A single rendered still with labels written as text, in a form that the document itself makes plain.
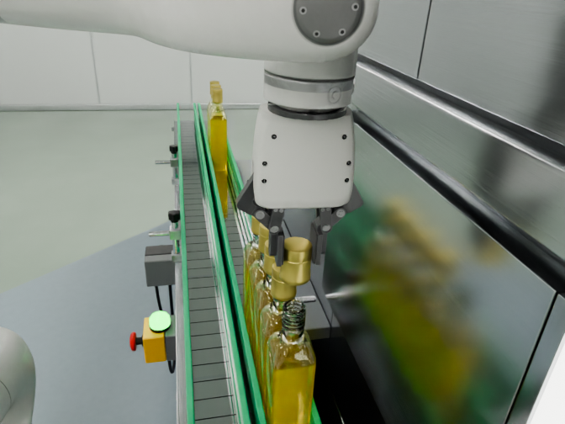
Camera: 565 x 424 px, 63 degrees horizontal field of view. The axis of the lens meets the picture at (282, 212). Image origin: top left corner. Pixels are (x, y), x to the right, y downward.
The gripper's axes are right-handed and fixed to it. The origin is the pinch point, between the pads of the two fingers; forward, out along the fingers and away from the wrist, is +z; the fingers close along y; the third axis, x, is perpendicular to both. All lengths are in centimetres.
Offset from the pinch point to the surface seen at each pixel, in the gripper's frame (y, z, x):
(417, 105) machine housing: -13.0, -14.4, -4.2
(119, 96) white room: 127, 122, -584
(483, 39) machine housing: -15.6, -21.9, 1.4
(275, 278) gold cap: 1.3, 9.0, -6.3
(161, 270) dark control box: 23, 43, -60
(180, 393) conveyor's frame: 15.2, 36.1, -13.0
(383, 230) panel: -12.2, 1.8, -5.5
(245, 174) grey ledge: -2, 36, -106
